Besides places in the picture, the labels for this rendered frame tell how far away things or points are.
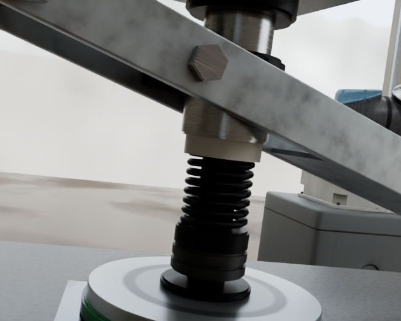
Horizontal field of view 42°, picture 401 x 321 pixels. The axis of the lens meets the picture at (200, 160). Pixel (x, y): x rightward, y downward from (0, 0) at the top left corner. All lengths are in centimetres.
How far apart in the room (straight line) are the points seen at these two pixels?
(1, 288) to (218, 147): 24
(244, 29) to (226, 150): 10
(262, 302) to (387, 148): 18
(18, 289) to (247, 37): 31
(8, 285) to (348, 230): 123
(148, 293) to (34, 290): 12
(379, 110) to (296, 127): 134
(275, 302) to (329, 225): 112
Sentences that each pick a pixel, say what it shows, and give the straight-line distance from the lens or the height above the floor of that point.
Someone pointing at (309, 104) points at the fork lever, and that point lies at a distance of 45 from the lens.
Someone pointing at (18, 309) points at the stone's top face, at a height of 86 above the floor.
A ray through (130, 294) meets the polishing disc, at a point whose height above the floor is 89.
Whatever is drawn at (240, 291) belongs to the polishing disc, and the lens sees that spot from 47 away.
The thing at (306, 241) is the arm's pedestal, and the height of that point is 74.
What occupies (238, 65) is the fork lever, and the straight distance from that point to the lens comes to 41.
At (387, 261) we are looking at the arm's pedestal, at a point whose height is 71.
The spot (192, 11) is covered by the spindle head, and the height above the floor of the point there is 113.
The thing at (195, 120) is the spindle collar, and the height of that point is 104.
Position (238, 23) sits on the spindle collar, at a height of 112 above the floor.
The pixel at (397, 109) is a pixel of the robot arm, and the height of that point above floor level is 118.
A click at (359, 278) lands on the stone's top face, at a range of 76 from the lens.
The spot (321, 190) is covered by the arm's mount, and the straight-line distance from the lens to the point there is 175.
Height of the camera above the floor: 103
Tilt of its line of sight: 3 degrees down
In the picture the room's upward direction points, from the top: 7 degrees clockwise
